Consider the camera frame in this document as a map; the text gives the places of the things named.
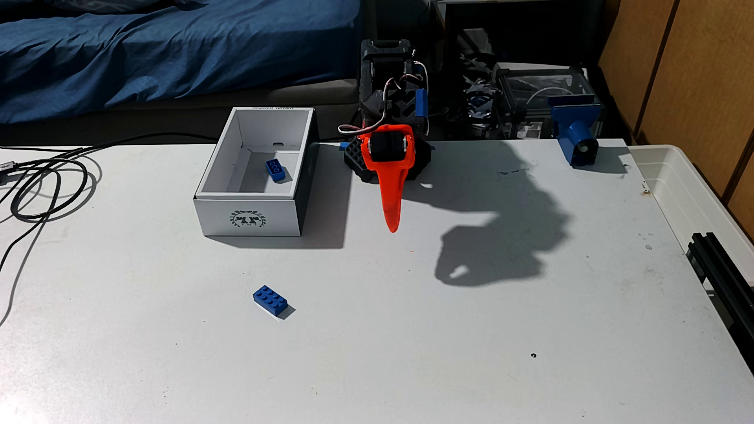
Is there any clear plastic case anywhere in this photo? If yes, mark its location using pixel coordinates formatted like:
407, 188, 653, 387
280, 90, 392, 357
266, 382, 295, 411
491, 62, 599, 141

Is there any wooden cabinet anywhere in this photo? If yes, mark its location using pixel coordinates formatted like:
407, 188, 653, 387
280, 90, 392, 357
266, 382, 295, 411
597, 0, 754, 242

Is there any black aluminium extrusion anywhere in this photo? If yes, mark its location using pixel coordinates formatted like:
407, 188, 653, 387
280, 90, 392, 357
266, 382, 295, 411
686, 232, 754, 373

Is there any black coiled cable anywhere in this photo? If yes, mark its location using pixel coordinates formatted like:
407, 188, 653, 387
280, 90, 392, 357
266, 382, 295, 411
0, 132, 219, 327

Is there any white cardboard box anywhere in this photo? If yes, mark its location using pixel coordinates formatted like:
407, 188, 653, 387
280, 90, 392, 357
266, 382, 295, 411
193, 106, 320, 238

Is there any white plastic bin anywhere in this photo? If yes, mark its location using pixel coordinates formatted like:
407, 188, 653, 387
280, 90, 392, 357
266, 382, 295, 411
628, 144, 754, 285

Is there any blue printed clamp mount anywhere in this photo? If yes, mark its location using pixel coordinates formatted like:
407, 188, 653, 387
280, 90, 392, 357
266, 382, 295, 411
548, 97, 603, 168

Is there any blue duvet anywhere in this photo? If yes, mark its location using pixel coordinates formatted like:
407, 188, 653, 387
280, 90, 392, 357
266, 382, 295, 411
0, 0, 362, 125

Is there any grey mattress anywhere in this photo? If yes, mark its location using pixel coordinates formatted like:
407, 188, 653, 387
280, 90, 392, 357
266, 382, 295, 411
0, 78, 361, 148

